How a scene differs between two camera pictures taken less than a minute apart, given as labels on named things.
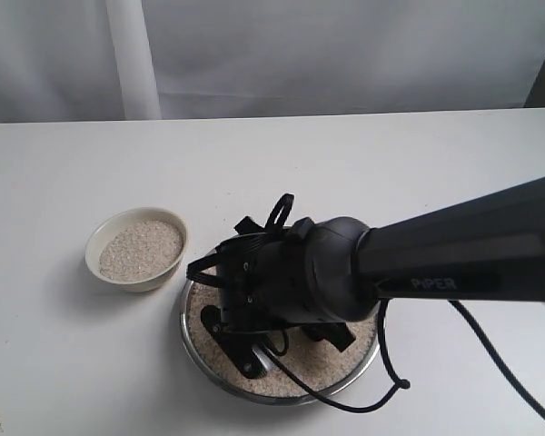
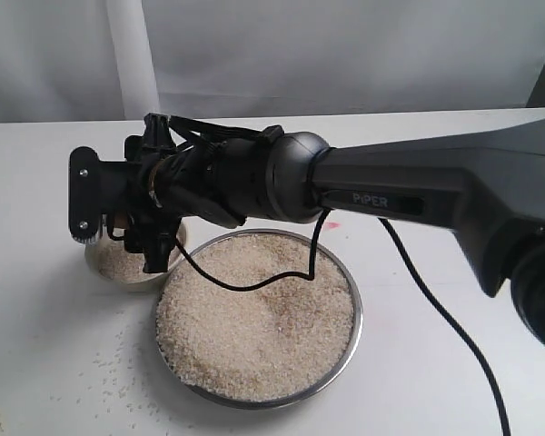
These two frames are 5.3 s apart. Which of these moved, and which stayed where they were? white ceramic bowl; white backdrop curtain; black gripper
Moved: black gripper
Stayed: white backdrop curtain; white ceramic bowl
